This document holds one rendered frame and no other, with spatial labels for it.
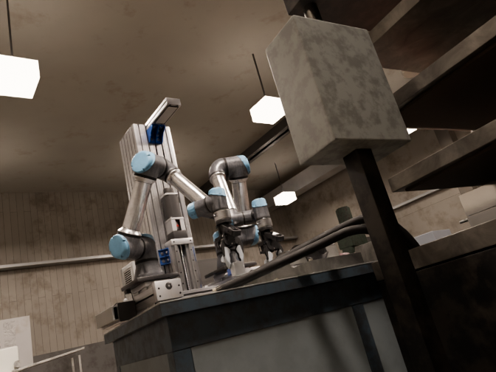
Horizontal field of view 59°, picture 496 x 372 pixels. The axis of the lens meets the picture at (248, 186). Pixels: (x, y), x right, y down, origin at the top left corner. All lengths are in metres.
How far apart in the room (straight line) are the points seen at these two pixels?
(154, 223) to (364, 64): 1.59
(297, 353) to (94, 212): 10.45
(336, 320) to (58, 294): 9.68
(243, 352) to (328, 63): 0.84
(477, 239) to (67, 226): 10.57
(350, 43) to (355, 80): 0.14
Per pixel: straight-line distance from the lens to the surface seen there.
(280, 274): 1.79
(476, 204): 1.82
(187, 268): 2.52
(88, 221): 11.53
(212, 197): 1.94
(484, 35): 1.41
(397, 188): 1.54
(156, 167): 2.20
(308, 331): 1.43
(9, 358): 7.82
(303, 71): 1.26
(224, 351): 1.28
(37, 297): 10.80
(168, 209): 2.55
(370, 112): 1.29
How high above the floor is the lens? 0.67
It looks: 18 degrees up
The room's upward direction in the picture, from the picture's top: 15 degrees counter-clockwise
